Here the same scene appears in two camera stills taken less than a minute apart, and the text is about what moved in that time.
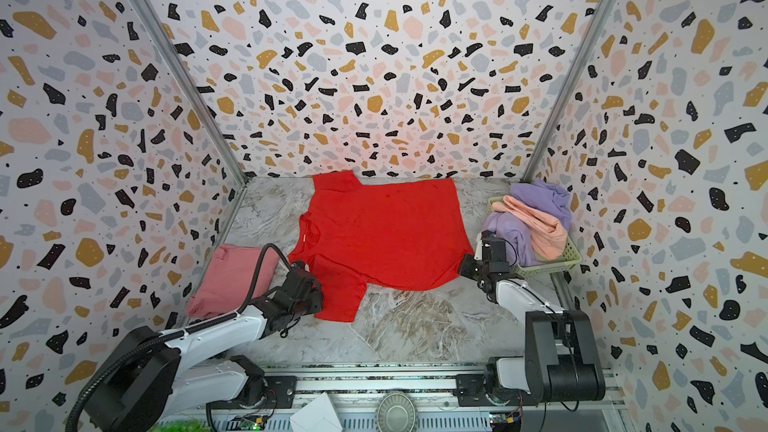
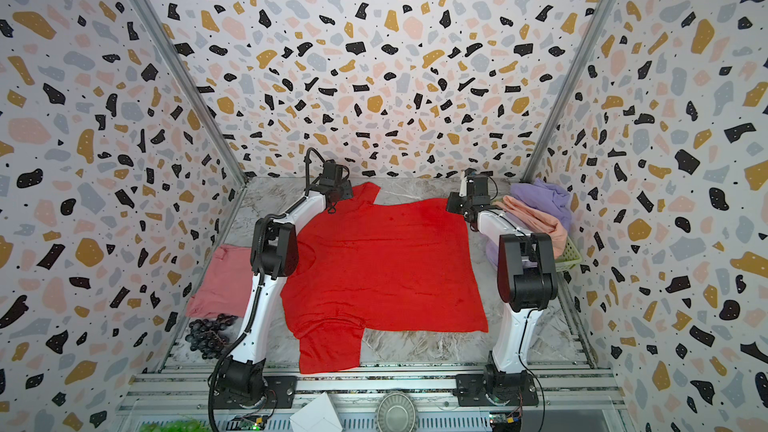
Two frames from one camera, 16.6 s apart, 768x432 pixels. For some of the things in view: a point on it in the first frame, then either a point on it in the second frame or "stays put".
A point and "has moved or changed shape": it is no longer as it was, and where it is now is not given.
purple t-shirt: [540, 197] stays put
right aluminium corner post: [601, 11] stays put
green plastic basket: [571, 258] stays put
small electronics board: [253, 423] stays put
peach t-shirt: [549, 236] stays put
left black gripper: [317, 296] to [346, 191]
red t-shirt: [397, 235] has moved or changed shape
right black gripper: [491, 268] to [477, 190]
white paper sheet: [320, 415] stays put
